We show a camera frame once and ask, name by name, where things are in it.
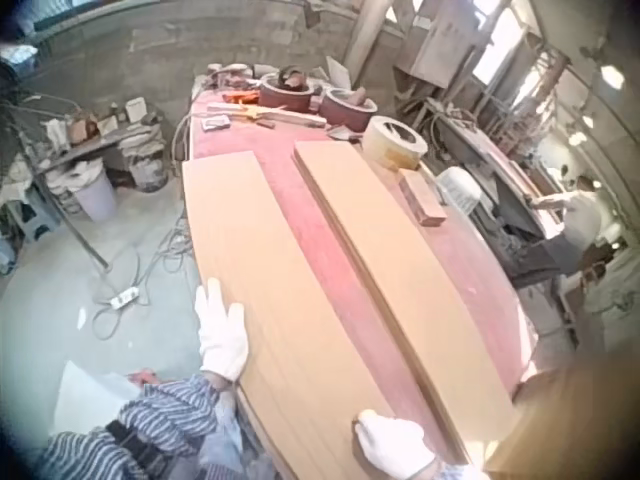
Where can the narrow light wooden board stack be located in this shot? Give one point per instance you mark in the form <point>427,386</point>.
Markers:
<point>395,260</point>

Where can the light wooden panel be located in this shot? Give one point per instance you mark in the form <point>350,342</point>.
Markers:
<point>575,425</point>

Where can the small grey sanding block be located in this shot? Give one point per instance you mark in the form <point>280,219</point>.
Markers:
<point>216,123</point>

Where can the cluttered side workbench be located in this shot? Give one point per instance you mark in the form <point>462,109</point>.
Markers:
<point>95,135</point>

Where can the white power strip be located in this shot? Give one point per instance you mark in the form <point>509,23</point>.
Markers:
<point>123,297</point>

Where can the beige tape roll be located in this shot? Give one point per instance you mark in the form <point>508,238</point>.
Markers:
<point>395,142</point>

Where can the person's right fingers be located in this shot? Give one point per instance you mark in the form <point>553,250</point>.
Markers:
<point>372,425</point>

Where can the orange hand tool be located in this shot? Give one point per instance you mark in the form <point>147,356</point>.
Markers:
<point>242,98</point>

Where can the wide light wooden board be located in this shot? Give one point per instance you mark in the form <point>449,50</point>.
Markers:
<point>260,300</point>

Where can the dark red sandpaper roll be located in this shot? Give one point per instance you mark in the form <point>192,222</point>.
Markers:
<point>285,95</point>
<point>345,112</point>

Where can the thin wooden strips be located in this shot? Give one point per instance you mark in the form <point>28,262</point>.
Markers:
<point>280,114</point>

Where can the black wrist band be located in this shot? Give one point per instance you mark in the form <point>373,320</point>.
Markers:
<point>134,442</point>

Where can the wooden dust cabinet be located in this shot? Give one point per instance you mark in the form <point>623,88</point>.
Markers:
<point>440,45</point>

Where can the slanted metal stand pole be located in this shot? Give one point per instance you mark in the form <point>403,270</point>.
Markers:
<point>70,220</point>

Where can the white paper sheet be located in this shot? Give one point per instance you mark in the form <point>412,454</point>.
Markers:
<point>85,395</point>

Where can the person's left fingers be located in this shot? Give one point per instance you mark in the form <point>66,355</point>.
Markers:
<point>216,305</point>

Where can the person's left hand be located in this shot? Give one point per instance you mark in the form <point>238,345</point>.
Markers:
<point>222,345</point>

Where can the woodworking saw machine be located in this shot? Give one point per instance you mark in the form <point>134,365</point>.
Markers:
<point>510,215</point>

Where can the lilac plastic bucket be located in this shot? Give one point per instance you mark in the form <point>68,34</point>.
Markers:
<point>97,197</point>

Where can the dark dirty bucket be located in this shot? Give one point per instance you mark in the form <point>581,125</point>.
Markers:
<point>149,172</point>

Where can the person's right hand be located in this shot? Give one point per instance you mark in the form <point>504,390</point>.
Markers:
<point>395,442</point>

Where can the blue plastic stool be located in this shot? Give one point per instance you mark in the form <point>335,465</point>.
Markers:
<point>27,220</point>

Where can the reddish wooden block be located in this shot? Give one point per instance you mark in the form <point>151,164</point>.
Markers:
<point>422,197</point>

